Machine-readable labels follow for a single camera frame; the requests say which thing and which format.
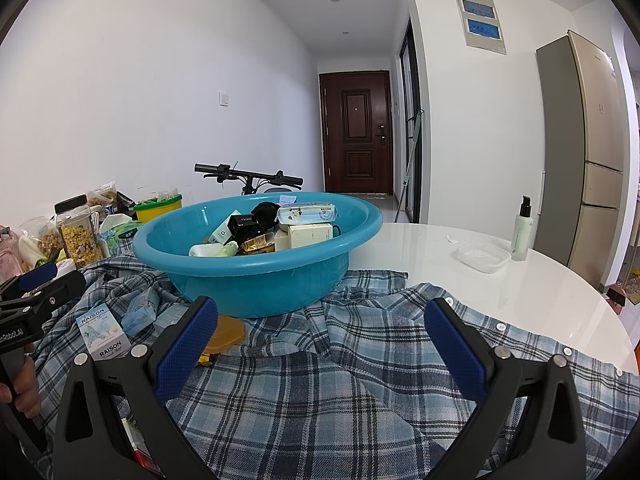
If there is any pale blue carton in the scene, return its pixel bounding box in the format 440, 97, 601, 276
152, 305, 193, 336

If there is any person's left hand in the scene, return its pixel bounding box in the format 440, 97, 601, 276
0, 352, 45, 420

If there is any translucent pale blue box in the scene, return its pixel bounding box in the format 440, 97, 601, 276
121, 287, 161, 338

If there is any orange plastic lid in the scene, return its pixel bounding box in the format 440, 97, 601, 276
197, 317, 247, 361

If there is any leaning metal pole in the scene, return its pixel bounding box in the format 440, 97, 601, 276
395, 109, 425, 223

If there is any pink pouch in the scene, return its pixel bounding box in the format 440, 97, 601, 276
0, 240, 23, 286

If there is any small white green box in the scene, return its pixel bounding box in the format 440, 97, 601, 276
208, 222, 236, 246

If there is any wall panel with blue screens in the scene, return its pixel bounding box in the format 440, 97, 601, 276
453, 0, 507, 54

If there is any black fluffy item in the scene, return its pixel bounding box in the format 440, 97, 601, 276
250, 201, 281, 233

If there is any clear snack bag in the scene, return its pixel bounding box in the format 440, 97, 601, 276
87, 182, 121, 221

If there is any pale green pump bottle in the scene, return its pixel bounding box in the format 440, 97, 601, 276
510, 195, 536, 262

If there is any clear bag of nuts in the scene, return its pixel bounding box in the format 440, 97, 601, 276
20, 217, 63, 266

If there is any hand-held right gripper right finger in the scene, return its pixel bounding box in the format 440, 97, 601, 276
422, 297, 587, 480

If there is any brown door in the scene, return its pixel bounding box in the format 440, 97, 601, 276
319, 71, 393, 195

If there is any cream cardboard box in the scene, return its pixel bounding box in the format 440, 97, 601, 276
287, 222, 333, 251

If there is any black bicycle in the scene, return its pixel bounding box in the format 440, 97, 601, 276
194, 160, 305, 197

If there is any grey gold refrigerator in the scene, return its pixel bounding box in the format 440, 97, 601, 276
532, 30, 632, 288

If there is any green white tube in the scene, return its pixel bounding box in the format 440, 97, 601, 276
189, 241, 240, 257

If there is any blue white illustrated box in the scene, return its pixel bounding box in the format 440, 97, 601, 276
77, 302, 133, 361

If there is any yellow bin with green rim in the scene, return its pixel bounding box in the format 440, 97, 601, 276
134, 192, 183, 223

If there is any black box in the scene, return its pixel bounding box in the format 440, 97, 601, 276
227, 214, 266, 243

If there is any gold box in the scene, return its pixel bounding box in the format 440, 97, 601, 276
241, 233, 276, 255

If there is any black framed glass door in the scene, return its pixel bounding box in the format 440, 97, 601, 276
399, 17, 426, 223

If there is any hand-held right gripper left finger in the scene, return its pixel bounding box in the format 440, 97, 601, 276
52, 296, 221, 480

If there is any cereal jar with black lid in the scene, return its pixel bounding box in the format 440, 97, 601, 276
54, 194, 106, 271

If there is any blue plastic basin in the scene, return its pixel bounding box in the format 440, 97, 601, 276
132, 191, 383, 319

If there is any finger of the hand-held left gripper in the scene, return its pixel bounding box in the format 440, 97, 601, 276
0, 261, 59, 306
20, 271, 88, 323

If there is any green tissue box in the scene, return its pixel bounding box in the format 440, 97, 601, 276
100, 214, 145, 256

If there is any blue plaid shirt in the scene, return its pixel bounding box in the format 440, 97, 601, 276
27, 252, 640, 480

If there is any clear plastic container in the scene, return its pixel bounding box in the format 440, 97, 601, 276
456, 241, 512, 274

